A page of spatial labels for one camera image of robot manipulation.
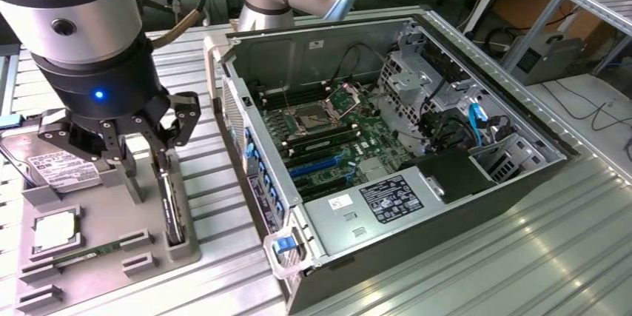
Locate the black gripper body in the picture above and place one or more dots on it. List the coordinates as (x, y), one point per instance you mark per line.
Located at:
(99, 83)

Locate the graphics card with metal bracket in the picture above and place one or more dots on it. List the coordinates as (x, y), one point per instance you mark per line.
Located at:
(172, 212)

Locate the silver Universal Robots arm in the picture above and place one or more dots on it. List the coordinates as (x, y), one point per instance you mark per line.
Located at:
(74, 1)

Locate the silver hard disk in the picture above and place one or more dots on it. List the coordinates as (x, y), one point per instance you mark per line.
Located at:
(54, 168)

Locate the grey parts rack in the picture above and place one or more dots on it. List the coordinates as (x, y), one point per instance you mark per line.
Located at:
(108, 220)

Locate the blue disk caddy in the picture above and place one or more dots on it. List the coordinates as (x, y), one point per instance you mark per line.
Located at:
(10, 122)

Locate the thin locking lever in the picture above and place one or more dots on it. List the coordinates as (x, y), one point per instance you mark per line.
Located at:
(286, 97)

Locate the silver CPU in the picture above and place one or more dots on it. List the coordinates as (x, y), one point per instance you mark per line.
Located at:
(54, 231)

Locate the CPU socket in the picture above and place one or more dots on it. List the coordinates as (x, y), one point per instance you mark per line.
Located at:
(314, 120)

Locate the green RAM stick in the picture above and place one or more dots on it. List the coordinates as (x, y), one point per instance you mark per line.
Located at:
(84, 255)

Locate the metal socket cover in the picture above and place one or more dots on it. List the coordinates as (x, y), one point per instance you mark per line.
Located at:
(346, 99)

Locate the green motherboard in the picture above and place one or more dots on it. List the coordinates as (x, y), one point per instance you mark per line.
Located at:
(375, 134)

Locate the blue case latch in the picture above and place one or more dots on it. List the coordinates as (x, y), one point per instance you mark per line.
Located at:
(283, 245)

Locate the silver chipset heat sink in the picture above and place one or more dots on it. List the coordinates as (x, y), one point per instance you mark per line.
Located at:
(374, 168)

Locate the grey power supply unit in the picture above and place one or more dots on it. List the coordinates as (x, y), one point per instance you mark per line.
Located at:
(340, 227)

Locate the silver disk bay cage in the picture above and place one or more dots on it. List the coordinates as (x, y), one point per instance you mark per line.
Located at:
(410, 83)

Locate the black plastic shroud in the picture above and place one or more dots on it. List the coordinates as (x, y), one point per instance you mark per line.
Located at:
(444, 171)

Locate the open black PC case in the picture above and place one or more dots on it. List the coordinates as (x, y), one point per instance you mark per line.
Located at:
(444, 242)

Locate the grey box appliance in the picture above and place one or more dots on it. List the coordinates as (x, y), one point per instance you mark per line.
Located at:
(548, 60)

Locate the aluminium slat frame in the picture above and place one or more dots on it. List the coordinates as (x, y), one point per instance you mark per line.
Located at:
(592, 1)

